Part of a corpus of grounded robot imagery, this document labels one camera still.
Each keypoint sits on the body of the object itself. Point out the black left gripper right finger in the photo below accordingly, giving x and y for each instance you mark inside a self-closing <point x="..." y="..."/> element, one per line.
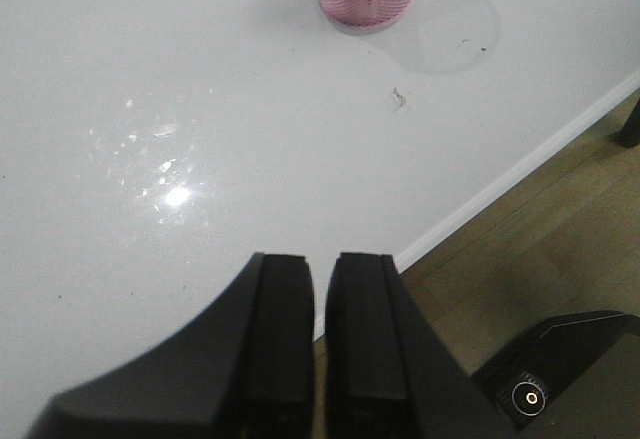
<point x="388" y="373"/>

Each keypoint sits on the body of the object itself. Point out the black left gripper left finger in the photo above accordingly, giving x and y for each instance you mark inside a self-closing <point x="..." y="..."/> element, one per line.
<point x="242" y="368"/>

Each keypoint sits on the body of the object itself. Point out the black table leg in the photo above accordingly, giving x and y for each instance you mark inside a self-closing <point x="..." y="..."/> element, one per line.
<point x="629" y="135"/>

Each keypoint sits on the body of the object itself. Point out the black camera stand base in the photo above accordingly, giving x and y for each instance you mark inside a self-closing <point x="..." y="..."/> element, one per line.
<point x="532" y="370"/>

